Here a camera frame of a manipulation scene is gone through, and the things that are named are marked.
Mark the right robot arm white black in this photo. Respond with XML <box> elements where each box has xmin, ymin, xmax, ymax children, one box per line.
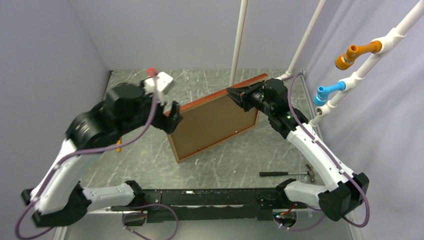
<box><xmin>226</xmin><ymin>78</ymin><xmax>370</xmax><ymax>221</ymax></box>

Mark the black handle hammer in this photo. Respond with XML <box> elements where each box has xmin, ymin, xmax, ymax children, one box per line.
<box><xmin>259</xmin><ymin>163</ymin><xmax>316</xmax><ymax>183</ymax></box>

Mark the red wooden picture frame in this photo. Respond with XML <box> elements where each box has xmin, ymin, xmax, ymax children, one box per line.
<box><xmin>163</xmin><ymin>73</ymin><xmax>269</xmax><ymax>164</ymax></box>

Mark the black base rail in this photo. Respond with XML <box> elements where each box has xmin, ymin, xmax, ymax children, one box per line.
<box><xmin>110</xmin><ymin>188</ymin><xmax>309</xmax><ymax>224</ymax></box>

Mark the blue pipe fitting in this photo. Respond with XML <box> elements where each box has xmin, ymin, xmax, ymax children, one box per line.
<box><xmin>313</xmin><ymin>81</ymin><xmax>346</xmax><ymax>107</ymax></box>

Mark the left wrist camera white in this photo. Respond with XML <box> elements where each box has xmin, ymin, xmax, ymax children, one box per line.
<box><xmin>143</xmin><ymin>68</ymin><xmax>175</xmax><ymax>105</ymax></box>

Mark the orange pipe fitting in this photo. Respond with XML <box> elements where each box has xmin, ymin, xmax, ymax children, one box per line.
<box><xmin>334</xmin><ymin>40</ymin><xmax>383</xmax><ymax>71</ymax></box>

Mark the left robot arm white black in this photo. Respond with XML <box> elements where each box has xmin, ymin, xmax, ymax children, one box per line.
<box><xmin>21</xmin><ymin>79</ymin><xmax>183</xmax><ymax>228</ymax></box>

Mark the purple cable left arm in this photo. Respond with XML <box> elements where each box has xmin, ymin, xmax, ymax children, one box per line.
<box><xmin>14</xmin><ymin>84</ymin><xmax>160</xmax><ymax>240</ymax></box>

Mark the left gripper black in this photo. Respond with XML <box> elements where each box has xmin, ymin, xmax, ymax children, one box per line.
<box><xmin>116</xmin><ymin>80</ymin><xmax>183</xmax><ymax>137</ymax></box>

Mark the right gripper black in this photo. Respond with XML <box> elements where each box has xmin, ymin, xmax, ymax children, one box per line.
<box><xmin>227</xmin><ymin>80</ymin><xmax>274</xmax><ymax>116</ymax></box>

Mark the white PVC pipe stand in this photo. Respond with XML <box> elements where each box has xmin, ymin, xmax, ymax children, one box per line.
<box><xmin>228</xmin><ymin>0</ymin><xmax>424</xmax><ymax>128</ymax></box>

